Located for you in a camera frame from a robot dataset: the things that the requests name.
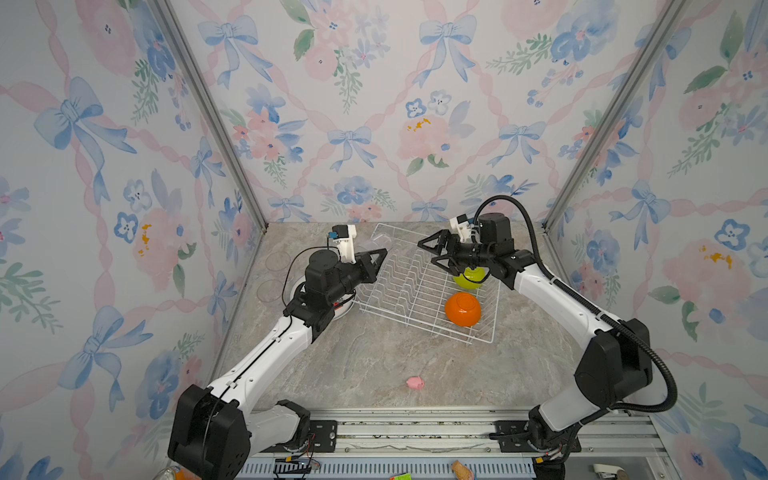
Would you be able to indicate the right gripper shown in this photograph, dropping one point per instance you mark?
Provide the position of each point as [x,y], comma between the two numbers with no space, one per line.
[454,245]

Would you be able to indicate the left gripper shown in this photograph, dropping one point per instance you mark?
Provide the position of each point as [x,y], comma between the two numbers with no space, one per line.
[369,271]

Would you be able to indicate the clear glass cup front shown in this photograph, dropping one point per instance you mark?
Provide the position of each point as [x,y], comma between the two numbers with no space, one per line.
[377,240]

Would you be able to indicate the clear glass cup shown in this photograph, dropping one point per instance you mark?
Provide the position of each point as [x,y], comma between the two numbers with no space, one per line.
[270,290]
[278,261]
[377,240]

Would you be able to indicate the lime green bowl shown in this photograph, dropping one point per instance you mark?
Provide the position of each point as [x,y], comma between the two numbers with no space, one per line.
[471,278]

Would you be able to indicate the watermelon pattern plate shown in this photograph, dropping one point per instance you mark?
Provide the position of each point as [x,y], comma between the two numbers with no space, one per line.
[343,309]

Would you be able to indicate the orange bowl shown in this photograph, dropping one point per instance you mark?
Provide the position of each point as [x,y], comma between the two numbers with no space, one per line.
[463,309]

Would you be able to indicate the clear glass cup back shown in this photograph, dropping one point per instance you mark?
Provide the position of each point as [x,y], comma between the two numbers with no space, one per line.
[278,261]

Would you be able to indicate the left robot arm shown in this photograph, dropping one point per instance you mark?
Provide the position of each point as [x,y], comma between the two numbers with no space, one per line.
[215,428]

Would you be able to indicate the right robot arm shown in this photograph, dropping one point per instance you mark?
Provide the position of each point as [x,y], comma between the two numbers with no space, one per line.
[612,367]

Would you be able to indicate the small pink object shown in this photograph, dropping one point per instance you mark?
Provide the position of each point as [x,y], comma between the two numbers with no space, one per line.
[415,383]

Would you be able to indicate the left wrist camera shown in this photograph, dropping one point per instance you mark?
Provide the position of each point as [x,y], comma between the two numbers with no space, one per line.
[342,238]

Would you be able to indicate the white wire dish rack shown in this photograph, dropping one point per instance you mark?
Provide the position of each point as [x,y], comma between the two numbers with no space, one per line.
[411,291]

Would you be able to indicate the right aluminium corner post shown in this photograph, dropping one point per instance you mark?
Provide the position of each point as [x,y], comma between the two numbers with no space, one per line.
[658,35]

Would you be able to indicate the aluminium corner post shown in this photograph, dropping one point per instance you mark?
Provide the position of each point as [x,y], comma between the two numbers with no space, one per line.
[178,42]
[658,35]

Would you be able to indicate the left aluminium corner post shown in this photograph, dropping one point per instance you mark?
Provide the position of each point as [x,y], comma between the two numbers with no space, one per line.
[178,42]

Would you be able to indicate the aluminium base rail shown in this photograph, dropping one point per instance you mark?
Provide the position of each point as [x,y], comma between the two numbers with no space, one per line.
[453,443]

